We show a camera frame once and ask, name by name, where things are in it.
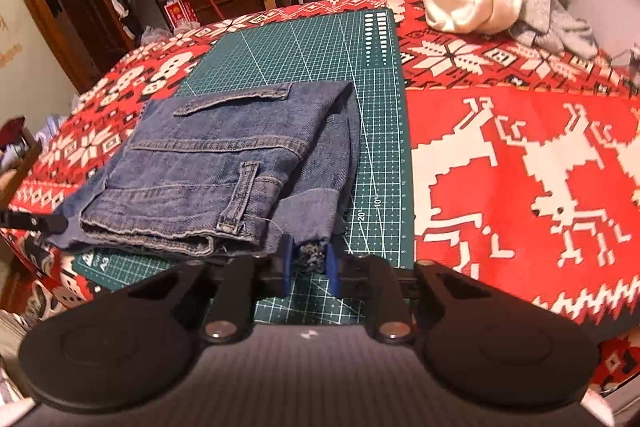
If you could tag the yellow wall decal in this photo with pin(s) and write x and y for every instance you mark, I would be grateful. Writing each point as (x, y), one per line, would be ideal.
(10, 52)

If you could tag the red cardboard box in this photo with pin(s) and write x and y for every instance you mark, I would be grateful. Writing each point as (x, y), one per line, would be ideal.
(180, 14)

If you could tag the wooden stool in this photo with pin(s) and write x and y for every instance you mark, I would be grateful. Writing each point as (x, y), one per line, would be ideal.
(20, 167)

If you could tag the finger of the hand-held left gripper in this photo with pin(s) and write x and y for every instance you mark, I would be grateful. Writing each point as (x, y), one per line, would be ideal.
(35, 222)

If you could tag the green cutting mat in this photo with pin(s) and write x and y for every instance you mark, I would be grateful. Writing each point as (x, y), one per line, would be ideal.
(300, 52)

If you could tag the red patterned blanket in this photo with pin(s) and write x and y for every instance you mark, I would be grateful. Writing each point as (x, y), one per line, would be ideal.
(525, 157)

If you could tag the blue denim shorts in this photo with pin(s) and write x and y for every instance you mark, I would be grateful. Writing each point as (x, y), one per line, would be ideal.
(200, 167)

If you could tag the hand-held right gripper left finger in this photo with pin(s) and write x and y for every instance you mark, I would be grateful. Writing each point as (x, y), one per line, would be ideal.
(287, 267)

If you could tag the grey garment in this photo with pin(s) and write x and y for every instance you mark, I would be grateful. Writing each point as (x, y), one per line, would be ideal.
(555, 27)

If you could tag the white plastic bag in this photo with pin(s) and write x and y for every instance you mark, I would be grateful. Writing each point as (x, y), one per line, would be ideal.
(155, 34)

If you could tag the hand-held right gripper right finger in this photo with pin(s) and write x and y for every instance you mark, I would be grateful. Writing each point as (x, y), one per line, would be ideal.
(331, 272)

